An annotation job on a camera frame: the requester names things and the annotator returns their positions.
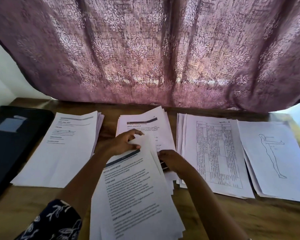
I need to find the table-print paper pile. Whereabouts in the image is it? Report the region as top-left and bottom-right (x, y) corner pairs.
(175, 113), (256, 200)

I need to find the black folder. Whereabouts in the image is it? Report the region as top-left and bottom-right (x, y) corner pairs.
(0, 105), (55, 206)

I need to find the person's left forearm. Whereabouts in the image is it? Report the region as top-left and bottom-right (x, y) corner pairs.
(56, 153), (115, 214)

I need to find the person's left hand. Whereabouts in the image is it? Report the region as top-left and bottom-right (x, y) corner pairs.
(100, 129), (145, 159)

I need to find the person's right hand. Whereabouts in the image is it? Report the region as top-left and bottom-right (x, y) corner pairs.
(157, 149), (192, 176)

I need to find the pink patterned curtain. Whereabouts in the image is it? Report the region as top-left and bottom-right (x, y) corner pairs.
(0, 0), (300, 113)

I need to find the stack of printed papers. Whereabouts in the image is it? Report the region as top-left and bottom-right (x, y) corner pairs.
(10, 110), (105, 189)

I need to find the person's right forearm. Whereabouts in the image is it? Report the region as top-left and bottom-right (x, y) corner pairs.
(180, 167), (252, 240)

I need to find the stack with dark header bar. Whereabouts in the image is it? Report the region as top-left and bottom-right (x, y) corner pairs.
(89, 134), (186, 240)

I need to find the dark-header text paper pile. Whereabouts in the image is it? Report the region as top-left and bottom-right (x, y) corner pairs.
(115, 106), (180, 182)

